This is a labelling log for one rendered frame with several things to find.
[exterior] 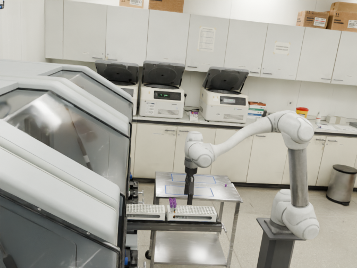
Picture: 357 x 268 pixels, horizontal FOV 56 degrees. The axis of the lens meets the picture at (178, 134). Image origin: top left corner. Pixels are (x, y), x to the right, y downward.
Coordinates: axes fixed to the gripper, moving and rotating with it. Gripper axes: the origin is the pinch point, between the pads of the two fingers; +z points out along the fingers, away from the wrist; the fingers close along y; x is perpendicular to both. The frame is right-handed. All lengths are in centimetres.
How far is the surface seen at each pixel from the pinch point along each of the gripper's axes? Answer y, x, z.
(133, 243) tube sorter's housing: -16.7, 31.4, 21.1
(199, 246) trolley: 48, -23, 67
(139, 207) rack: 0.7, 28.7, 8.1
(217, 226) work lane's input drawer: -6.6, -18.5, 14.9
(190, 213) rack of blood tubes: -4.4, -2.1, 8.1
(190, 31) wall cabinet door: 258, -29, -105
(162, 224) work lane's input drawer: -6.6, 14.8, 14.8
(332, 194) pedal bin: 200, -232, 85
